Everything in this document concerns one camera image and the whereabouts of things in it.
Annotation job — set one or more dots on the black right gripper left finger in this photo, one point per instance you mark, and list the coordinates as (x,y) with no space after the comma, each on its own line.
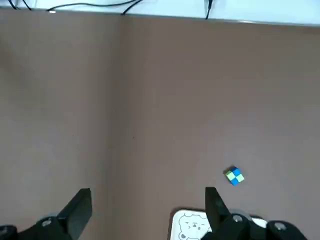
(72,215)

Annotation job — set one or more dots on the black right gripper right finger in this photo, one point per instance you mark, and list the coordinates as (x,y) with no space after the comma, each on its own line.
(217,212)

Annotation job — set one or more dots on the cream tray with bear print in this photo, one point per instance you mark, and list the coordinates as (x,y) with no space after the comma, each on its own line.
(192,225)

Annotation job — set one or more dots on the blue green checkered cube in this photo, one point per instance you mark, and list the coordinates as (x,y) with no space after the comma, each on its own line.
(234,176)

